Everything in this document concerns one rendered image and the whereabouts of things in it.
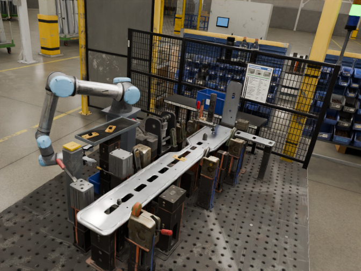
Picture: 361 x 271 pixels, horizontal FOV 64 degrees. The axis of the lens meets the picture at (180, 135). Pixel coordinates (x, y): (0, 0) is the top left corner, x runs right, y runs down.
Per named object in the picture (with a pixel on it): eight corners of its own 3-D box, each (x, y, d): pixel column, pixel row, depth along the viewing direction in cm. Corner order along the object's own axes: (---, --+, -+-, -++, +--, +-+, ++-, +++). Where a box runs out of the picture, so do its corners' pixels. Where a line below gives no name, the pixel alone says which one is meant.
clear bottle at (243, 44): (243, 62, 244) (247, 37, 235) (236, 61, 246) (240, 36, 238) (245, 61, 249) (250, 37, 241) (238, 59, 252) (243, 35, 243)
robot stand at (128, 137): (101, 160, 218) (100, 110, 201) (116, 149, 236) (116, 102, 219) (124, 168, 212) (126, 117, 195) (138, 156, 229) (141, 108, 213)
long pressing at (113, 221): (111, 242, 111) (111, 239, 110) (70, 217, 120) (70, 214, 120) (237, 131, 221) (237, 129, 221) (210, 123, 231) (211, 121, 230)
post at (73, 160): (76, 226, 155) (71, 154, 137) (65, 220, 158) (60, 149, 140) (86, 218, 161) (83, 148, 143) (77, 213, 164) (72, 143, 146)
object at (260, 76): (266, 104, 238) (274, 66, 225) (239, 98, 248) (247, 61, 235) (266, 104, 240) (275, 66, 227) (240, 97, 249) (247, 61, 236)
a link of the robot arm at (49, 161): (36, 158, 175) (40, 169, 179) (55, 156, 176) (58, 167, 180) (40, 151, 182) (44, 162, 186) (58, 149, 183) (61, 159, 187)
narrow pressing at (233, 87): (233, 126, 228) (242, 83, 213) (220, 121, 233) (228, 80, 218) (234, 126, 228) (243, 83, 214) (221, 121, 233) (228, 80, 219)
